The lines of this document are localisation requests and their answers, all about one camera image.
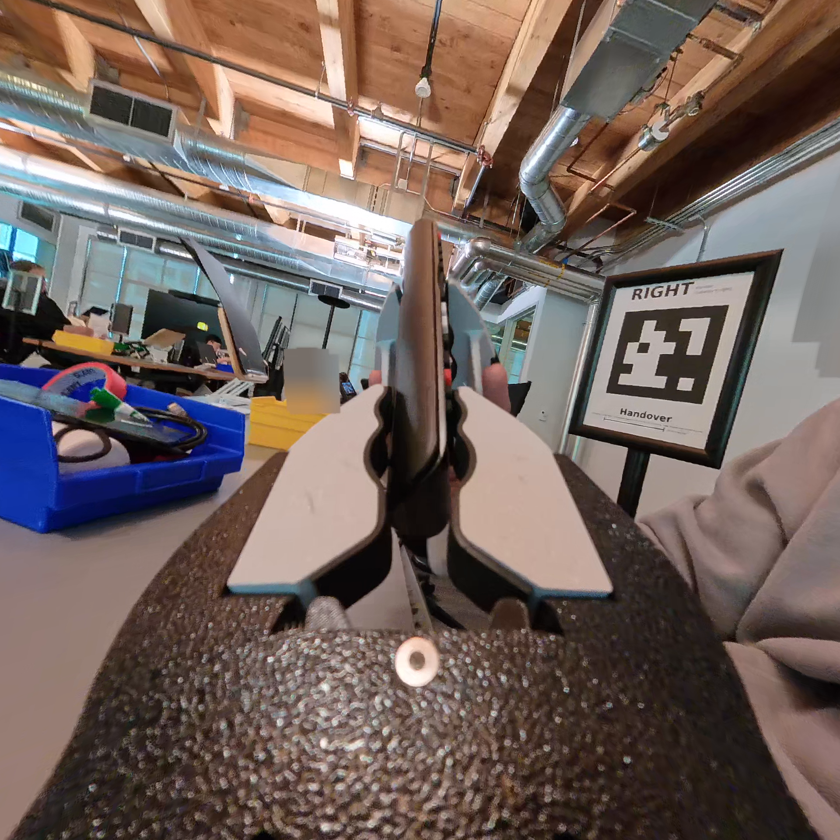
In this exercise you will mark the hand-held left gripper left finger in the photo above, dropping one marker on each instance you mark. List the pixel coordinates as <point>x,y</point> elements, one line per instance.
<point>315,512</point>

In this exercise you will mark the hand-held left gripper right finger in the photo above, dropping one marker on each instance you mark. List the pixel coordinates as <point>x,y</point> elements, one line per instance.
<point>532,519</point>

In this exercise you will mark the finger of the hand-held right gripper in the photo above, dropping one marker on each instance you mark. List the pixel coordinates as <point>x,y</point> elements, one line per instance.
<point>470,335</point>
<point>390,352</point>

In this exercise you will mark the dark brown strip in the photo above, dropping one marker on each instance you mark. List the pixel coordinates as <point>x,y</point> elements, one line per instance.
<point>423,368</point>

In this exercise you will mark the green marker pen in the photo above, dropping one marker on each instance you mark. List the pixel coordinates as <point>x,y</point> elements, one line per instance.
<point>121,407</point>

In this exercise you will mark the blue plastic bin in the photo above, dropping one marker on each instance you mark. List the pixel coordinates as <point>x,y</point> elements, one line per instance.
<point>79,492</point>

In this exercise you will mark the person's right forearm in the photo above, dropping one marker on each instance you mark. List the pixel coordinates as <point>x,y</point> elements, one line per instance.
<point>775,591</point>

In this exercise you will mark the grey desk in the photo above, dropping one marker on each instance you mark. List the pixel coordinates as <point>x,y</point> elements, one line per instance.
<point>92,630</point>

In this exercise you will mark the person's right hand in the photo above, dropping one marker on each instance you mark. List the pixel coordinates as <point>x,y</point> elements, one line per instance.
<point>498,389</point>

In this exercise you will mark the yellow plastic bin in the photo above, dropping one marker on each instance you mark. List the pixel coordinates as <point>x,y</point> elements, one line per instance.
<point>282,423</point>

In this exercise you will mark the dark computer monitor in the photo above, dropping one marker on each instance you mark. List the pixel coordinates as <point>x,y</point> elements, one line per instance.
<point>177,322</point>

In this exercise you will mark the white rounded object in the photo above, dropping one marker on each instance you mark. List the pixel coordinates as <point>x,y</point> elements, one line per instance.
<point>89,446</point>

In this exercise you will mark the red tape roll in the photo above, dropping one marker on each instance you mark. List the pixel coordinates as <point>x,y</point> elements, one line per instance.
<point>85,381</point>

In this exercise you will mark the square marker wall poster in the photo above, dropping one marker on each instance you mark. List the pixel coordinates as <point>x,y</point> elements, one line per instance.
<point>676,355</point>

